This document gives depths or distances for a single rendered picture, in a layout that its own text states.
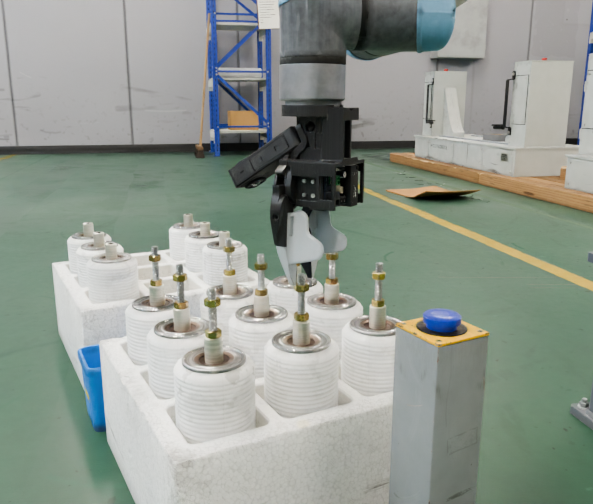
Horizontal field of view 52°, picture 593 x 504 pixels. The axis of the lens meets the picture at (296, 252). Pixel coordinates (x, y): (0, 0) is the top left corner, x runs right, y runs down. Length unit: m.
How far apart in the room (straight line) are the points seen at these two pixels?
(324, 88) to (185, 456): 0.42
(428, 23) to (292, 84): 0.16
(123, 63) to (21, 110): 1.19
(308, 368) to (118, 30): 6.59
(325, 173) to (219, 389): 0.27
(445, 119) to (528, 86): 1.37
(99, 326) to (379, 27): 0.76
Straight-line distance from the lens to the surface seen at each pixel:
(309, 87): 0.68
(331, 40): 0.69
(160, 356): 0.82
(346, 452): 0.79
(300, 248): 0.71
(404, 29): 0.72
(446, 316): 0.66
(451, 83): 5.51
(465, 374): 0.67
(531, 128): 4.23
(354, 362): 0.83
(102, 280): 1.21
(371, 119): 7.56
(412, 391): 0.68
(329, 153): 0.69
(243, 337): 0.86
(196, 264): 1.39
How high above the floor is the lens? 0.55
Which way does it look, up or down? 14 degrees down
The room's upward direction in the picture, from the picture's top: straight up
